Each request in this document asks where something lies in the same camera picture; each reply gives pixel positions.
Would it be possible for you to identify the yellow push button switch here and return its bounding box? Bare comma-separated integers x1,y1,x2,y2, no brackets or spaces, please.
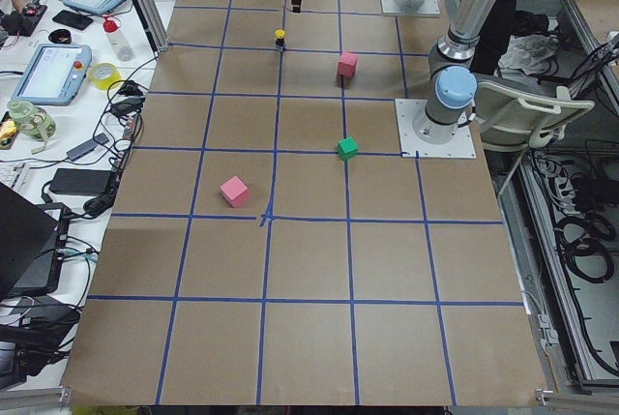
274,29,286,52

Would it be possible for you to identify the pink cube centre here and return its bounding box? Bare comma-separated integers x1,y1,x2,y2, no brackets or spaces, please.
337,51,359,78

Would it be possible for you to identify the pink cube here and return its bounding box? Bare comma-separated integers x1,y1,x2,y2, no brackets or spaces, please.
220,175,250,208
337,51,359,78

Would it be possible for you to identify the green cube near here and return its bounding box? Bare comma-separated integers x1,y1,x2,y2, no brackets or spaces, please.
337,136,359,161

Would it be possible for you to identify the white squeeze bottle red cap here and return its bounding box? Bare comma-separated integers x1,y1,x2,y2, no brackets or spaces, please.
103,17,134,62

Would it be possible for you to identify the yellow tape roll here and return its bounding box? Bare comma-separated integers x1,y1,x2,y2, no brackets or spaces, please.
87,63,122,91

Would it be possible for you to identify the pink cube far left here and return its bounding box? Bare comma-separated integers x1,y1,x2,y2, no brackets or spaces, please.
220,175,250,208

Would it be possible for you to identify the black smartphone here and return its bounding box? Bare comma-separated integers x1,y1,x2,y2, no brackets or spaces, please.
52,10,93,31

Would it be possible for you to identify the white office chair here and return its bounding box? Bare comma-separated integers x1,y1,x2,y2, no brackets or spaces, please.
475,74,595,152

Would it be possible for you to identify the teach pendant near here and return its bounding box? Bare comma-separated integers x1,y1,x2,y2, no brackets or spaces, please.
11,44,92,106

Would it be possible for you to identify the black power brick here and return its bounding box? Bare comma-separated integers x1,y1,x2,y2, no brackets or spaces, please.
49,168,112,195

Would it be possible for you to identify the black laptop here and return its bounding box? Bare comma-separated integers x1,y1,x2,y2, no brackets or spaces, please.
1,185,69,299

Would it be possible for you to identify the black cable bundle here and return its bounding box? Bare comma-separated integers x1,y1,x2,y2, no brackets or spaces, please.
38,54,161,222

